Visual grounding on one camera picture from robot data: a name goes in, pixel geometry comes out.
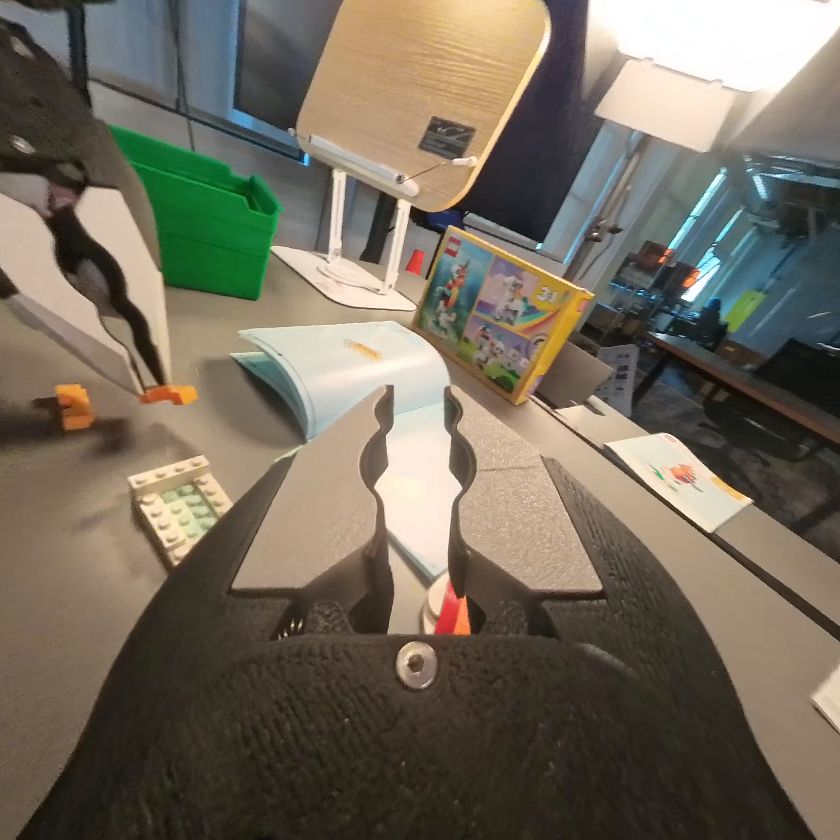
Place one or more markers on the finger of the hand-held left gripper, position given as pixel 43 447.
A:
pixel 141 262
pixel 39 275

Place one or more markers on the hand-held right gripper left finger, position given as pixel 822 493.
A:
pixel 315 518

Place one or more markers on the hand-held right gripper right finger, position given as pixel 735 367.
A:
pixel 525 525

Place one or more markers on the orange arch lego brick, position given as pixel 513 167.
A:
pixel 170 394
pixel 75 403

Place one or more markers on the white and orange Lego assembly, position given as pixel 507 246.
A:
pixel 177 512

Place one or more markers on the light blue instruction booklet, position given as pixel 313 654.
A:
pixel 367 367

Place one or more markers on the round orange white lego build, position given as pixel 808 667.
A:
pixel 439 610

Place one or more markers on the yellow lego set box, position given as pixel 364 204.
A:
pixel 499 315

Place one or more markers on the green plastic bin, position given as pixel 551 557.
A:
pixel 210 249

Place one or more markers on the white booklet with orange print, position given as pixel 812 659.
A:
pixel 682 485

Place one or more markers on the printed paper sheet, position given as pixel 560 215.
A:
pixel 620 380

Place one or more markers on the brown wooden table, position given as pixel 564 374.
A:
pixel 754 387

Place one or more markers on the red plastic cup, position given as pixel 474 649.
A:
pixel 414 262

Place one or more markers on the white booklet with yellow print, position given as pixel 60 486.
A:
pixel 828 699

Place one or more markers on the dark blue partition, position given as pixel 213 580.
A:
pixel 525 164

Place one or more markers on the white studio light panel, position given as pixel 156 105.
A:
pixel 663 105

